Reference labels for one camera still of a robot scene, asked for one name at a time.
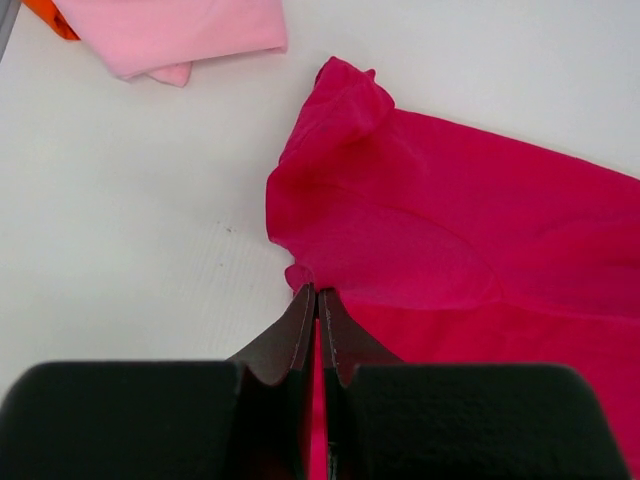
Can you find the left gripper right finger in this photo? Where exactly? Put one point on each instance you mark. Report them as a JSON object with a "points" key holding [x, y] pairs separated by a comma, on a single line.
{"points": [[388, 419]]}

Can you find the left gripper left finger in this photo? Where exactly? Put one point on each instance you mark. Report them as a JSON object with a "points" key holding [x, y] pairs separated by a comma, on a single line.
{"points": [[246, 417]]}

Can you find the magenta t shirt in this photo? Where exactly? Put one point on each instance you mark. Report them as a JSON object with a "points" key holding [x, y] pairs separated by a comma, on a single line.
{"points": [[452, 244]]}

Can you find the pink folded t shirt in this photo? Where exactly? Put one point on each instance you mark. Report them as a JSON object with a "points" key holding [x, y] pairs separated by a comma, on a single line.
{"points": [[164, 38]]}

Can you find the orange folded t shirt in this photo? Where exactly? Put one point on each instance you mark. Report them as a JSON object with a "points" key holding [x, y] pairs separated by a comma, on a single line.
{"points": [[47, 11]]}

